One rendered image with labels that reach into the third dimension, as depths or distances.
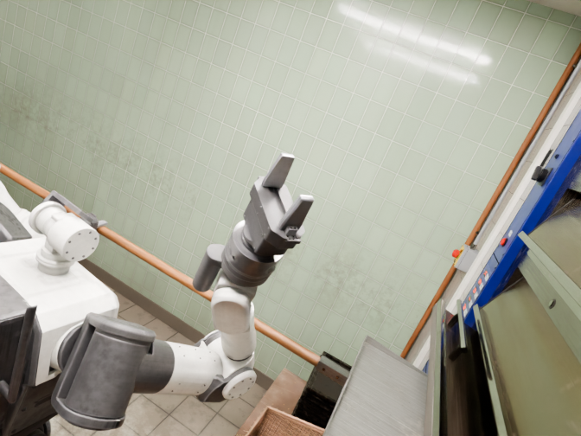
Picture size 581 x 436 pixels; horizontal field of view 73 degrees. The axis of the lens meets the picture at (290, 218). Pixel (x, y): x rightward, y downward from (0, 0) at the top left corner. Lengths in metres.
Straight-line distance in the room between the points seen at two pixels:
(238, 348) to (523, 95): 1.83
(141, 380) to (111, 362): 0.07
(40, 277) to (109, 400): 0.26
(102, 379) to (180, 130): 2.19
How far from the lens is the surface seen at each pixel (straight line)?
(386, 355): 1.43
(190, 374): 0.79
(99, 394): 0.69
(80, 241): 0.76
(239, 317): 0.69
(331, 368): 1.17
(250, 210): 0.60
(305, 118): 2.33
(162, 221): 2.88
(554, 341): 1.00
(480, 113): 2.22
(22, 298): 0.77
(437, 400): 0.88
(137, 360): 0.70
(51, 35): 3.56
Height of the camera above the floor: 1.86
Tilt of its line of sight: 17 degrees down
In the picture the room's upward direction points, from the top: 23 degrees clockwise
